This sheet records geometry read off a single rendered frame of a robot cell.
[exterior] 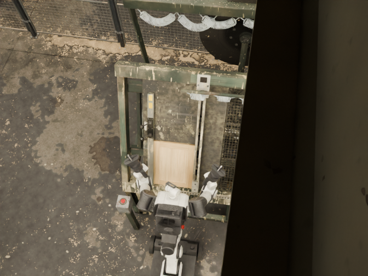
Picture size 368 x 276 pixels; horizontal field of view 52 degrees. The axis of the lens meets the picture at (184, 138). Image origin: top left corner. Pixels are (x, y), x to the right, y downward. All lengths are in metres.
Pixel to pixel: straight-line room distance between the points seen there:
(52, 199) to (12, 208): 0.47
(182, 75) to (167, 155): 0.84
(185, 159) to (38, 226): 2.11
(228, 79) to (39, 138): 3.04
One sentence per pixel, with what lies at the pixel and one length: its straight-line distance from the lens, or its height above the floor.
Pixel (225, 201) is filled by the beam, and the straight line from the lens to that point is 3.62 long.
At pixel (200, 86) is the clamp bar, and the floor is 1.88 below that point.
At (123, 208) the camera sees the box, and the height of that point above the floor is 0.90.
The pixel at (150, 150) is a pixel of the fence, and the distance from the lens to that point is 3.38.
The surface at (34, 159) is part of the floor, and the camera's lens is 5.11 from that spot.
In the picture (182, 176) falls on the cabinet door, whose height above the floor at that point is 1.00.
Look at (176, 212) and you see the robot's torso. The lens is 2.99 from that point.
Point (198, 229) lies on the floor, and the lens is 4.39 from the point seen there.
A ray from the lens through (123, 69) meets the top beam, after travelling 3.01.
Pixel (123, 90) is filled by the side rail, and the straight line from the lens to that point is 3.14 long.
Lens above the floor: 4.26
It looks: 62 degrees down
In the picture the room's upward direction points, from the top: 3 degrees counter-clockwise
